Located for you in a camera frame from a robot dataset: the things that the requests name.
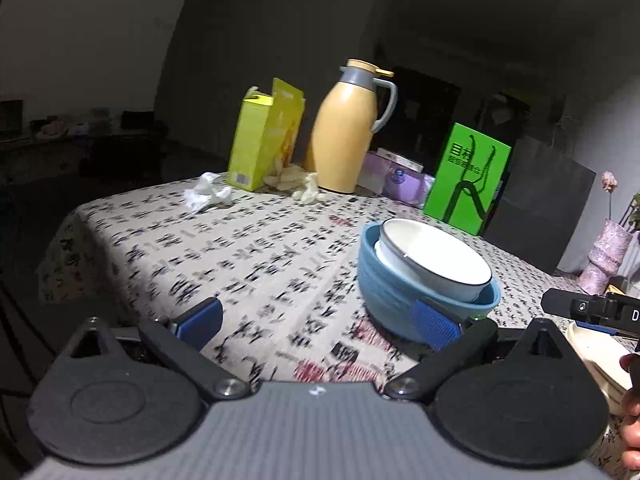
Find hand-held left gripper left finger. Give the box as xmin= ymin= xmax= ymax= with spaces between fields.
xmin=65 ymin=296 xmax=252 ymax=402

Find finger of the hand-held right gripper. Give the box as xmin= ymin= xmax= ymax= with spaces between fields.
xmin=541 ymin=287 xmax=581 ymax=322

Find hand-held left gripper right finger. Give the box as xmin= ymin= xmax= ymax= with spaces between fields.
xmin=384 ymin=299 xmax=577 ymax=402

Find blue ribbed bowl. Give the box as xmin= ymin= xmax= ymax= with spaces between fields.
xmin=357 ymin=221 xmax=502 ymax=343

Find white bowl with black rim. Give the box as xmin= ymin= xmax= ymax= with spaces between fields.
xmin=375 ymin=240 xmax=488 ymax=304
xmin=379 ymin=218 xmax=493 ymax=292

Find person's right hand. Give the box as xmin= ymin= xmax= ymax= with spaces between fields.
xmin=619 ymin=353 xmax=640 ymax=470

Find purple ceramic vase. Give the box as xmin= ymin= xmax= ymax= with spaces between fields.
xmin=578 ymin=219 xmax=633 ymax=295

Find calligraphy print tablecloth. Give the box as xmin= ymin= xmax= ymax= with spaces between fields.
xmin=37 ymin=172 xmax=640 ymax=480

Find dark grey paper bag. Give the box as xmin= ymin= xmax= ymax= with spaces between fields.
xmin=482 ymin=137 xmax=597 ymax=276

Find crumpled white tissue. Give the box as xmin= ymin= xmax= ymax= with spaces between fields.
xmin=182 ymin=172 xmax=233 ymax=211

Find green paper bag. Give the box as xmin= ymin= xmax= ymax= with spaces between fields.
xmin=423 ymin=122 xmax=513 ymax=237

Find small white carton box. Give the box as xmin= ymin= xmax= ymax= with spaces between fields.
xmin=376 ymin=147 xmax=423 ymax=171

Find white disposable gloves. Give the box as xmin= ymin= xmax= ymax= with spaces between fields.
xmin=263 ymin=157 xmax=321 ymax=203

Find yellow snack box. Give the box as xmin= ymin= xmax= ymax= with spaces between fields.
xmin=227 ymin=77 xmax=306 ymax=192

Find yellow thermos jug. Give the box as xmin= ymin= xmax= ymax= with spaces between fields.
xmin=305 ymin=59 xmax=398 ymax=194

